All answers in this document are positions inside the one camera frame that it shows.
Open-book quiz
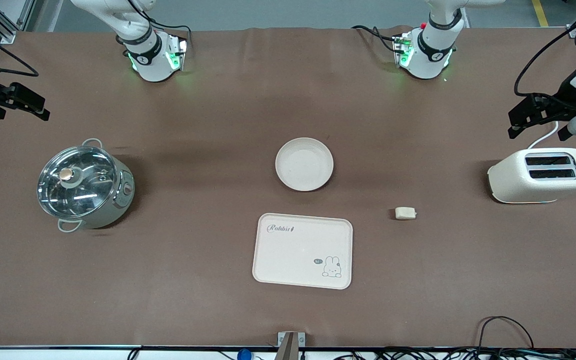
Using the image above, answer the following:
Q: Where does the cream rabbit print tray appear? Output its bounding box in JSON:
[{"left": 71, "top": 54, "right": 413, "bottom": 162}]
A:
[{"left": 252, "top": 213, "right": 354, "bottom": 290}]

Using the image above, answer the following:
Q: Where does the brown table cover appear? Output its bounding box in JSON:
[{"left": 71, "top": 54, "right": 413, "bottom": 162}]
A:
[{"left": 0, "top": 26, "right": 576, "bottom": 349}]

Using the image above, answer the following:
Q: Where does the silver electric cooking pot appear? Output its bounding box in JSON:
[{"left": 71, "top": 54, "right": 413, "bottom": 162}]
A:
[{"left": 36, "top": 138, "right": 136, "bottom": 234}]

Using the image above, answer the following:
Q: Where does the white toaster power cable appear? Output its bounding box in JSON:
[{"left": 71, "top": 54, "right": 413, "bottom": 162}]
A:
[{"left": 527, "top": 121, "right": 560, "bottom": 150}]

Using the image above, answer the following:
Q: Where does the round white plate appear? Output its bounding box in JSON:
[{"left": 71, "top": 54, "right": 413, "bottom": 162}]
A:
[{"left": 275, "top": 137, "right": 335, "bottom": 192}]

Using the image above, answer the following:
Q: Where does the glass pot lid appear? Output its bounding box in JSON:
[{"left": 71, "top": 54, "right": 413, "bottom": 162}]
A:
[{"left": 37, "top": 145, "right": 119, "bottom": 219}]

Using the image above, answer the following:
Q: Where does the cream two-slot toaster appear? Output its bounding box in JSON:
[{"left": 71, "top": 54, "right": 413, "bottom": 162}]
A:
[{"left": 487, "top": 147, "right": 576, "bottom": 205}]

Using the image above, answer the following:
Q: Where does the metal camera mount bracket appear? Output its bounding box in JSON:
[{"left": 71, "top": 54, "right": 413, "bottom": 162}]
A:
[{"left": 276, "top": 331, "right": 307, "bottom": 360}]

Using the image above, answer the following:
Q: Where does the black cable bundle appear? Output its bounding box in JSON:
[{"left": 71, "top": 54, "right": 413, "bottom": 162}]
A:
[{"left": 333, "top": 346, "right": 576, "bottom": 360}]

